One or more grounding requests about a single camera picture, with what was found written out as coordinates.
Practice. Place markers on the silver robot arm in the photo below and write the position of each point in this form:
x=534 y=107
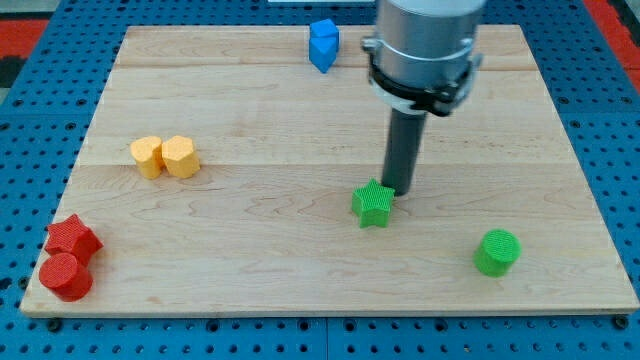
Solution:
x=421 y=62

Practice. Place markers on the yellow heart block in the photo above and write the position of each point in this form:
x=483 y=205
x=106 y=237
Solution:
x=147 y=154

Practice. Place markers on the green cylinder block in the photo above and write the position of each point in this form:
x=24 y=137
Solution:
x=498 y=251

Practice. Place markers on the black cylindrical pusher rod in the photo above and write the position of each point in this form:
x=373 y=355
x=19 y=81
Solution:
x=402 y=148

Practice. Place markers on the blue cube block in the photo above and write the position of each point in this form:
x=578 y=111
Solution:
x=324 y=29

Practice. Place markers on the red cylinder block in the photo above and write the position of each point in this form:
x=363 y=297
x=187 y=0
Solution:
x=65 y=277

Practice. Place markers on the yellow hexagon block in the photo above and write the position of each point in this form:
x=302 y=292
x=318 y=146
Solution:
x=180 y=157

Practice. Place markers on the red star block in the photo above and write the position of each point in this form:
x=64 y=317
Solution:
x=72 y=236

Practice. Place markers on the green star block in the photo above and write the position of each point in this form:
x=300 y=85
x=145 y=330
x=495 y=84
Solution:
x=372 y=204

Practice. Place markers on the blue triangular block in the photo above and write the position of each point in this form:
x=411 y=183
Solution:
x=322 y=52

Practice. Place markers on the wooden board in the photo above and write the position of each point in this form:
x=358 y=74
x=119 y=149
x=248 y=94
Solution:
x=265 y=227

